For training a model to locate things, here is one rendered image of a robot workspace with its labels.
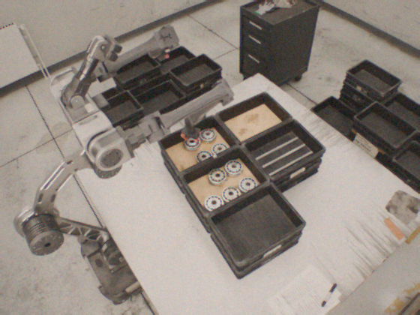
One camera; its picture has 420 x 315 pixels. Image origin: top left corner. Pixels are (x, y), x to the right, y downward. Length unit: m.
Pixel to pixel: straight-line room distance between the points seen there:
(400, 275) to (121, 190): 2.06
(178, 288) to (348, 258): 0.90
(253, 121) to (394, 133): 1.20
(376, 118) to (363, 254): 1.32
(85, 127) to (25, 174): 2.25
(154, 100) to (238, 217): 1.66
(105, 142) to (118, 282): 1.30
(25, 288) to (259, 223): 1.90
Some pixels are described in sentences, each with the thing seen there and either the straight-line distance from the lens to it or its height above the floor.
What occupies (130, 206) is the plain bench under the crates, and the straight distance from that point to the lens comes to 2.05.
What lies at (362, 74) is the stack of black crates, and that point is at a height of 0.49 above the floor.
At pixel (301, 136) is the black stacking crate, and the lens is 2.11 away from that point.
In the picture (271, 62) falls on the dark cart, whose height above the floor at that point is 0.51.
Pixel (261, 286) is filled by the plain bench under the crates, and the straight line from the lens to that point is 1.78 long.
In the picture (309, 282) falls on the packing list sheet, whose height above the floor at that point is 0.70.
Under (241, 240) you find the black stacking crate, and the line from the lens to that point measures 1.72.
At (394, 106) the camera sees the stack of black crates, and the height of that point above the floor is 0.38.
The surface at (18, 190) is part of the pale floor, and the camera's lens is 3.44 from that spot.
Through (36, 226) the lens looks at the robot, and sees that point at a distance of 1.86.
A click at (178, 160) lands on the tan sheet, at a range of 2.01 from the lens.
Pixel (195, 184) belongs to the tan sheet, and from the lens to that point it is 1.89.
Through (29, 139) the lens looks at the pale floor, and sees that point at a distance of 3.83.
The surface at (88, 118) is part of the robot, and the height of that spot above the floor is 1.53.
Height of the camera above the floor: 2.40
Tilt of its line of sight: 52 degrees down
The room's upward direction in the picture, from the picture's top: 5 degrees counter-clockwise
